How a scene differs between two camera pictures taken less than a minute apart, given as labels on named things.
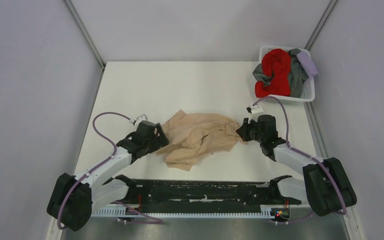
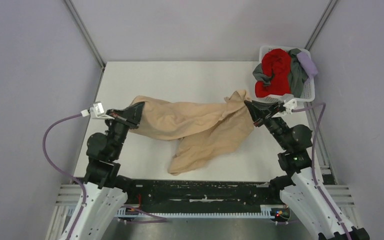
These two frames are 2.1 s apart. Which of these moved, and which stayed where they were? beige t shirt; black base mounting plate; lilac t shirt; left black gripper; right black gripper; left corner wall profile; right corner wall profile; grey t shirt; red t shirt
Moved: right black gripper; beige t shirt; left black gripper
Stayed: right corner wall profile; lilac t shirt; black base mounting plate; left corner wall profile; red t shirt; grey t shirt
